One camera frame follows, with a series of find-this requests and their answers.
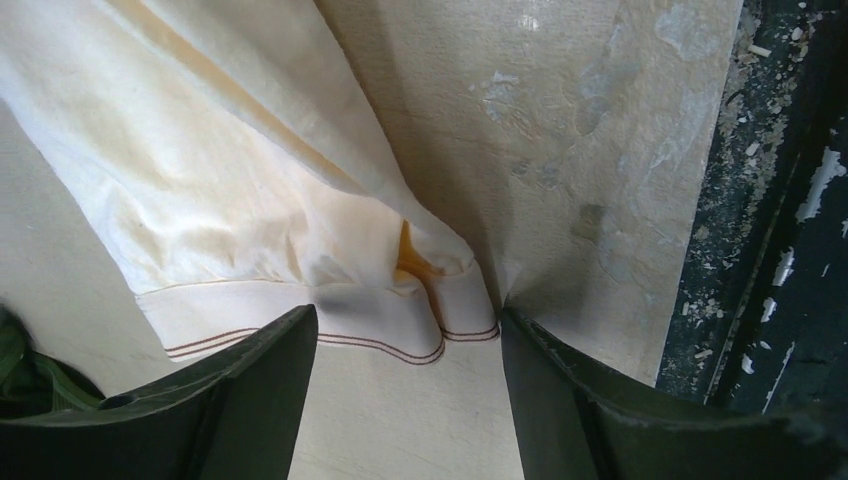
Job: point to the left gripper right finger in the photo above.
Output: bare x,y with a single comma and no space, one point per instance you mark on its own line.
577,418

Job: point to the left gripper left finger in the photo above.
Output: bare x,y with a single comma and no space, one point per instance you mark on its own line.
232,415

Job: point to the dark green underwear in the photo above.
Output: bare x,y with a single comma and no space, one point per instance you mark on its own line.
35,384

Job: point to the beige underwear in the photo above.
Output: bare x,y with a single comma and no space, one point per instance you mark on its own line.
227,158

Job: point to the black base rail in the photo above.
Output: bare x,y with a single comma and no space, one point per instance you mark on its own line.
760,320

